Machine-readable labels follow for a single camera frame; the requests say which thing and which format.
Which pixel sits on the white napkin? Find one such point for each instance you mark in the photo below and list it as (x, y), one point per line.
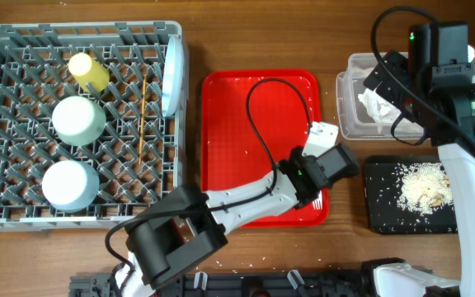
(379, 110)

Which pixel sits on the rice and food scraps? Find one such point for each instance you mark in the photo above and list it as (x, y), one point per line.
(423, 187)

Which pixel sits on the light blue plate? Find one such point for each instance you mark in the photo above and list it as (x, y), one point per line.
(172, 76)

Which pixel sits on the wooden chopstick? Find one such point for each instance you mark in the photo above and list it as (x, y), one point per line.
(142, 118)

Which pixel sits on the green bowl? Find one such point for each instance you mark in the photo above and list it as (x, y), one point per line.
(78, 121)

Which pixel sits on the yellow plastic cup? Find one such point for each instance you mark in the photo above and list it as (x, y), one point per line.
(87, 70)

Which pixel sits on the light blue small bowl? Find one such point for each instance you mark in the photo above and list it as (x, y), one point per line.
(70, 186)

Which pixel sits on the white plastic fork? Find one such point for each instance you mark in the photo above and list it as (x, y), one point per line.
(318, 203)

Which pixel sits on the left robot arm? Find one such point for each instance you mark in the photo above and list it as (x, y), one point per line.
(173, 236)

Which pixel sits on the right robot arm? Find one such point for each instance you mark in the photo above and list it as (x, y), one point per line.
(433, 87)

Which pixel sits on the grey dishwasher rack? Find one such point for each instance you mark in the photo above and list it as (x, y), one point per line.
(34, 78)

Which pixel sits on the clear plastic bin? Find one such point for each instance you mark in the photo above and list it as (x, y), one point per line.
(354, 121)

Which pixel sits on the black tray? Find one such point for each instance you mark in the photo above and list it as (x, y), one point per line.
(383, 183)

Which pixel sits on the red plastic tray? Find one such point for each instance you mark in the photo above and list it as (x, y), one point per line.
(250, 117)

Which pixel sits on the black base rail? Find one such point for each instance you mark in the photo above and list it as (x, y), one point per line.
(328, 283)

